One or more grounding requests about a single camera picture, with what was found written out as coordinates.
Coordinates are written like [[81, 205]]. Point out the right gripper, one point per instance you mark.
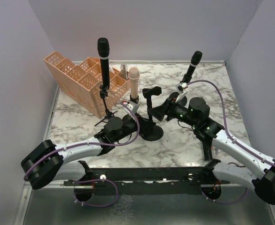
[[166, 109]]

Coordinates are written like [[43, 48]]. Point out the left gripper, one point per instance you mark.
[[141, 122]]

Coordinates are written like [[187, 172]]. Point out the black round-base stand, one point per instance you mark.
[[134, 98], [174, 96], [157, 132]]

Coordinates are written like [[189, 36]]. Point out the beige microphone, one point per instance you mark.
[[134, 76]]

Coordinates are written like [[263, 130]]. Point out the black tripod mic stand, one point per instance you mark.
[[109, 114]]

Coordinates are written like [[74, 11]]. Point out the black slim microphone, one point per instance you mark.
[[196, 58]]

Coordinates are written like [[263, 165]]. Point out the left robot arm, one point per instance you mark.
[[44, 162]]

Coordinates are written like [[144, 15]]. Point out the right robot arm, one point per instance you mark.
[[258, 171]]

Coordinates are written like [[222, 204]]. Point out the clear ruler in organizer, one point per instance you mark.
[[124, 71]]

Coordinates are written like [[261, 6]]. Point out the black microphone silver grille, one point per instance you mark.
[[207, 150]]

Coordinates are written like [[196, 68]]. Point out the markers in organizer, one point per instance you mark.
[[112, 69]]

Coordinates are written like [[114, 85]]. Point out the pens in white packet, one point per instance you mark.
[[216, 150]]

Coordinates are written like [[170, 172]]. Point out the peach plastic desk organizer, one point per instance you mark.
[[80, 82]]

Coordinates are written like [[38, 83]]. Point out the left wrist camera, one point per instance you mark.
[[131, 107]]

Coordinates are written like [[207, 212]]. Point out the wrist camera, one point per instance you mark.
[[131, 107], [181, 89]]

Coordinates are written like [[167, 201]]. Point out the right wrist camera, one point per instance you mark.
[[181, 89]]

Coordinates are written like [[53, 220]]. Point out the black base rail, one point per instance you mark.
[[142, 181]]

